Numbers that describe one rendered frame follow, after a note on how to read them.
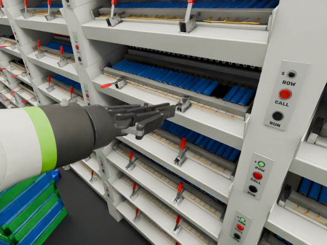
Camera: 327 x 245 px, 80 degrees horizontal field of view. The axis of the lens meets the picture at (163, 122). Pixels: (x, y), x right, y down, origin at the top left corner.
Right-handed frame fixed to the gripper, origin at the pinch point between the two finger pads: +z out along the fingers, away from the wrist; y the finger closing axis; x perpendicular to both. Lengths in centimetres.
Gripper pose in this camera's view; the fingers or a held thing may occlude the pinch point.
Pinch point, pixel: (162, 111)
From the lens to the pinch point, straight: 46.9
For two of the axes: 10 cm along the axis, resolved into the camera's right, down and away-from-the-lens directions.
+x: 1.4, -9.2, -3.5
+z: 6.4, -1.9, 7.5
